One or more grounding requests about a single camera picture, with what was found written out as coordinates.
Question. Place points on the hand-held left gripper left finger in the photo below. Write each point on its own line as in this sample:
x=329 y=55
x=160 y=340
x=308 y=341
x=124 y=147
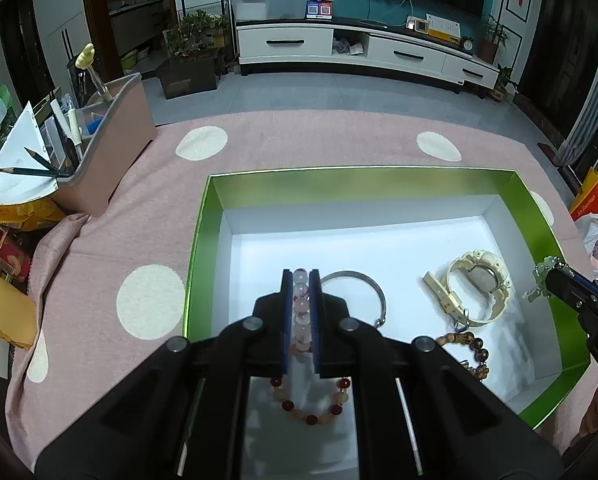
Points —
x=286 y=310

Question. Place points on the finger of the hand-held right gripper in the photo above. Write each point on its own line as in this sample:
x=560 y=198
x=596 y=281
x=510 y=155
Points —
x=566 y=292
x=586 y=282

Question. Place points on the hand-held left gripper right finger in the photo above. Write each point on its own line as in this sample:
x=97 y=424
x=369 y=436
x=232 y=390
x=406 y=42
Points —
x=316 y=320

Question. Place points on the green bead ornament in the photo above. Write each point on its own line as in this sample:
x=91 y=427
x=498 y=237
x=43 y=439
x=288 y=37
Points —
x=541 y=267

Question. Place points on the silver bangle with charm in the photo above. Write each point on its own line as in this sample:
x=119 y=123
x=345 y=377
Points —
x=359 y=273

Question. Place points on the green cardboard box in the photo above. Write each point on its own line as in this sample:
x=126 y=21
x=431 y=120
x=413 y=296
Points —
x=379 y=250

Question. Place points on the cream plastic wristwatch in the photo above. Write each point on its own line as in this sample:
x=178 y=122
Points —
x=446 y=300

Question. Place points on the person's right hand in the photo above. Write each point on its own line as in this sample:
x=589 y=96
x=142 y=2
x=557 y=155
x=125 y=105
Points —
x=595 y=410

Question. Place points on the yellow and red paper bag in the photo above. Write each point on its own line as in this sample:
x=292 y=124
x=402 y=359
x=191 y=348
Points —
x=591 y=195

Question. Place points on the pink polka-dot tablecloth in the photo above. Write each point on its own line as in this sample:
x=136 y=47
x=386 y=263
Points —
x=329 y=145

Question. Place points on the grey striped curtain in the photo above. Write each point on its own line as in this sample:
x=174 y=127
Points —
x=594 y=110

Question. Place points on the small potted floor plant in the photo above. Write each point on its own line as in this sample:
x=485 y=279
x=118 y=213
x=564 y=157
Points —
x=504 y=82

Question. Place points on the pink organiser bin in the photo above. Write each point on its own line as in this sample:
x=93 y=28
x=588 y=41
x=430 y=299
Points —
x=124 y=130

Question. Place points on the potted plant in brown pot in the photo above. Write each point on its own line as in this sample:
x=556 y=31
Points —
x=489 y=50

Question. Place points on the black plant crate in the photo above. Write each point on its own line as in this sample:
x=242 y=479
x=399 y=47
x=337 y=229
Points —
x=186 y=77

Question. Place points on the small round table clock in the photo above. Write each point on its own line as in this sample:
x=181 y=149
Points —
x=467 y=44

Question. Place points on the white television cabinet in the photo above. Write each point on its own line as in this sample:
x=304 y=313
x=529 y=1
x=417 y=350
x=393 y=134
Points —
x=299 y=42

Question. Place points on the yellow bear-print package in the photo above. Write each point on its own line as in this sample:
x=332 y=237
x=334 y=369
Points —
x=4 y=305

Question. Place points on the dark pencil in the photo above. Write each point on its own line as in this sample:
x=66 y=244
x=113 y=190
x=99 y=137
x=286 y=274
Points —
x=34 y=172
x=41 y=159

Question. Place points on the red snack packets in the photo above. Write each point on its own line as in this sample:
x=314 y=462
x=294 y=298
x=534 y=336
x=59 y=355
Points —
x=4 y=250

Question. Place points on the white and yellow desk calendar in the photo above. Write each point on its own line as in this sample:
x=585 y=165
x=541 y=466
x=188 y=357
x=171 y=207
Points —
x=444 y=27

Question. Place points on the blue and red display frames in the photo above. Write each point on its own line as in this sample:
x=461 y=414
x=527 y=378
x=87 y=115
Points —
x=320 y=10

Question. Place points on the clear plastic storage box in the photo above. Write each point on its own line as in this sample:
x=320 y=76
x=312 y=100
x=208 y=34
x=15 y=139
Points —
x=269 y=5

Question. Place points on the small pink desk gadget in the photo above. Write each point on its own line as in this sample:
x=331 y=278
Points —
x=416 y=25

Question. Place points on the white paper sheets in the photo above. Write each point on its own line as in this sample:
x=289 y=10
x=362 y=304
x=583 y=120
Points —
x=19 y=145

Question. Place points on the yellow-topped clear stick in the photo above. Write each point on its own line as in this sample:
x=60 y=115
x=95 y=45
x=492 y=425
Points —
x=86 y=57

